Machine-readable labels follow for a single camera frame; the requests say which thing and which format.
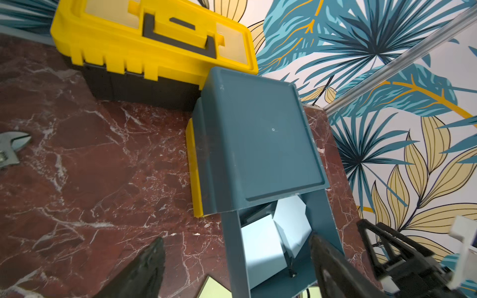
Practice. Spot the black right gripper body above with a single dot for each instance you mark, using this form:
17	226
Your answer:
410	265

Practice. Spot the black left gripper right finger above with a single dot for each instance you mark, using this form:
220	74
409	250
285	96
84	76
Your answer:
336	277

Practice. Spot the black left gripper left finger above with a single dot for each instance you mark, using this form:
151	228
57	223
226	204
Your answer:
142	277

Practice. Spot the teal top drawer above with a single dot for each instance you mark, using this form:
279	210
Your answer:
299	273

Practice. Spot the blue sticky note pad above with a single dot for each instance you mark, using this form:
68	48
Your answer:
264	256
292	224

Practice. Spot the green sticky note pad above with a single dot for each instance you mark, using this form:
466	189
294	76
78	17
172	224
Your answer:
213	289

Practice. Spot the yellow bottom drawer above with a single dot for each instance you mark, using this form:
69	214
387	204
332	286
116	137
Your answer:
194	171

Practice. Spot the teal drawer cabinet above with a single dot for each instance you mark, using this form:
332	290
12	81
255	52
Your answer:
253	141

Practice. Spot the adjustable wrench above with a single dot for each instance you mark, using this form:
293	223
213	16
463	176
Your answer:
11	143

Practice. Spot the yellow black toolbox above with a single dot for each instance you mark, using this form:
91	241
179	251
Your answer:
152	52

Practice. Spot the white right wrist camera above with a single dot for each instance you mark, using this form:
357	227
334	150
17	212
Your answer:
464	230

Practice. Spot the right aluminium corner post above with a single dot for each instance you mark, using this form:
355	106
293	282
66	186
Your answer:
443	35

